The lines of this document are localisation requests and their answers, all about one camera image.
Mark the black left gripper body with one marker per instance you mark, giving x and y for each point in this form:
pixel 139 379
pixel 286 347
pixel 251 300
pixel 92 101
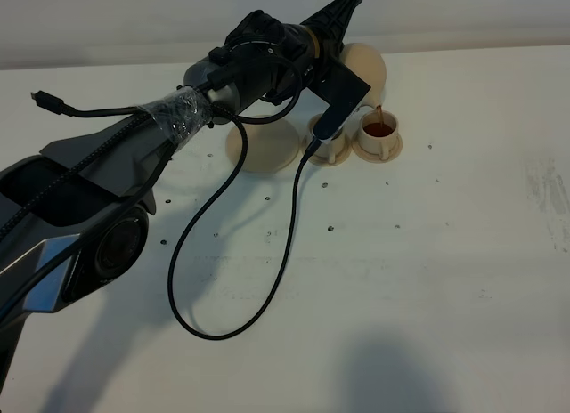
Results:
pixel 326 59

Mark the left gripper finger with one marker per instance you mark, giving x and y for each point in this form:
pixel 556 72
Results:
pixel 331 21

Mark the beige ceramic teapot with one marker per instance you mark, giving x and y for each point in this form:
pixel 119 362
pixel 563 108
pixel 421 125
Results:
pixel 365 62

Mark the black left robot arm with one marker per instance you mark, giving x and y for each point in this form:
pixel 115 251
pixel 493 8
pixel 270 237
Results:
pixel 74 217

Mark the large beige teapot saucer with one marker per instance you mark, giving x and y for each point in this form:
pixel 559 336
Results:
pixel 271 147

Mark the right beige teacup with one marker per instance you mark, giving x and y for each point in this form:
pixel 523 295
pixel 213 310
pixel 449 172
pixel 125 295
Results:
pixel 379 123

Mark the beige teacup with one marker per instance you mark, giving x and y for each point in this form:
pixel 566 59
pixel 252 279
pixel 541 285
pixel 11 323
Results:
pixel 310 130
pixel 379 123

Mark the left beige teacup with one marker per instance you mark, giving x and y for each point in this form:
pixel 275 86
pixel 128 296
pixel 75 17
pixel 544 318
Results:
pixel 310 130

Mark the left teacup saucer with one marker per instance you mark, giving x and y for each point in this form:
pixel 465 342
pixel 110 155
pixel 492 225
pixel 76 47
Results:
pixel 333 153

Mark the teacup saucer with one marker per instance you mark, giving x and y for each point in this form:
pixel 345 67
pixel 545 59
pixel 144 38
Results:
pixel 375 149
pixel 333 153

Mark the right teacup saucer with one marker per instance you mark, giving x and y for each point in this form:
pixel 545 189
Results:
pixel 375 149

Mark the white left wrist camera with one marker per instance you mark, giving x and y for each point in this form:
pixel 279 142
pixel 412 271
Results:
pixel 339 110

